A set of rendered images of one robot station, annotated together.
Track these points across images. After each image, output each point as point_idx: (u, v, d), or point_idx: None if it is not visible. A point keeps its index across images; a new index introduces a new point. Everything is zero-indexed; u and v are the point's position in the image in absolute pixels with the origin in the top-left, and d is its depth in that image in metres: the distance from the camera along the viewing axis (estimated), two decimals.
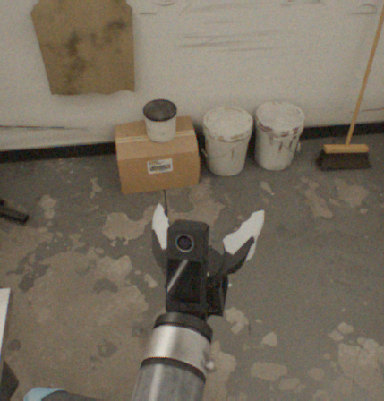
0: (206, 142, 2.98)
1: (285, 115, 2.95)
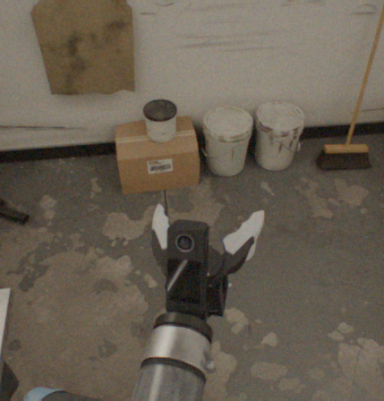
0: (206, 142, 2.98)
1: (285, 115, 2.95)
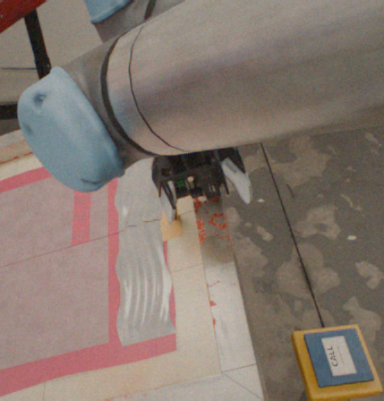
0: None
1: None
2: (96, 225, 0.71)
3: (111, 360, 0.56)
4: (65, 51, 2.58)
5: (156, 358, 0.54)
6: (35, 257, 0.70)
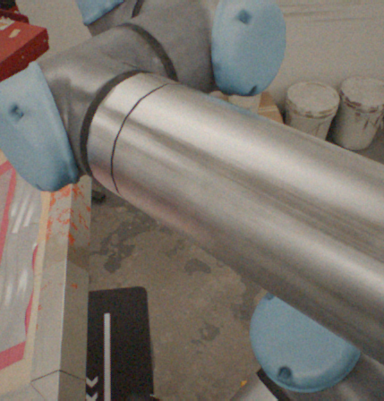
0: (288, 119, 2.84)
1: (371, 90, 2.81)
2: None
3: None
4: None
5: (5, 369, 0.52)
6: None
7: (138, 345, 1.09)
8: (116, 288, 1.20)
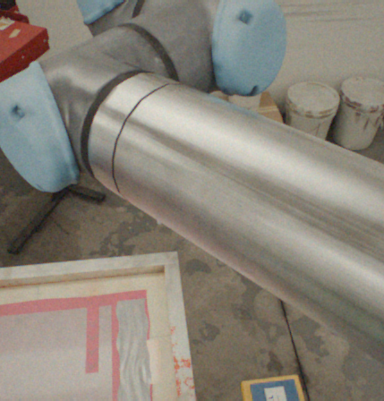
0: (288, 119, 2.84)
1: (371, 90, 2.81)
2: (103, 360, 1.06)
3: None
4: None
5: None
6: (57, 377, 1.03)
7: None
8: None
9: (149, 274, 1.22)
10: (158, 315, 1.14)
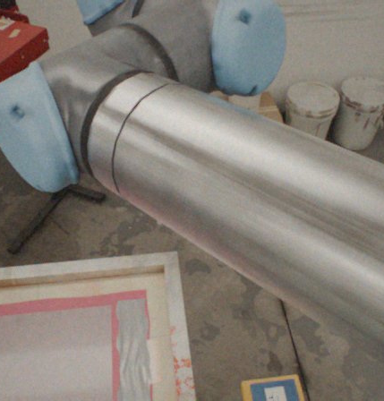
0: (288, 119, 2.84)
1: (371, 90, 2.81)
2: (103, 360, 1.06)
3: None
4: None
5: None
6: (57, 377, 1.03)
7: None
8: None
9: (149, 274, 1.22)
10: (158, 315, 1.14)
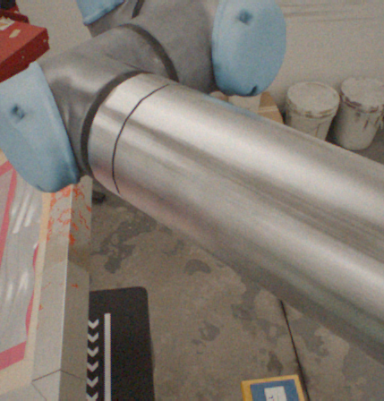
0: (288, 119, 2.84)
1: (371, 90, 2.81)
2: None
3: None
4: None
5: (6, 369, 0.52)
6: None
7: (138, 345, 1.09)
8: (116, 288, 1.20)
9: None
10: None
